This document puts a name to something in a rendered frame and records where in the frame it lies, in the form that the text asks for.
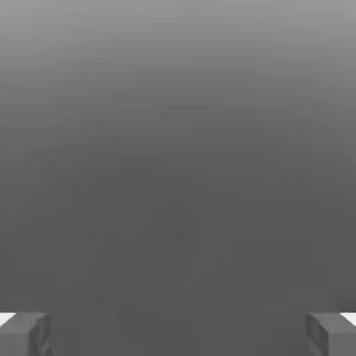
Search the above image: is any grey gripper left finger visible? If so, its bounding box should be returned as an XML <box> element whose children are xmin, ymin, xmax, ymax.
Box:
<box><xmin>0</xmin><ymin>311</ymin><xmax>53</xmax><ymax>356</ymax></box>

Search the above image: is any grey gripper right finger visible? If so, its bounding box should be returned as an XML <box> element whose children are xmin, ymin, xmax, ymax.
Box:
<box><xmin>305</xmin><ymin>311</ymin><xmax>356</xmax><ymax>356</ymax></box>

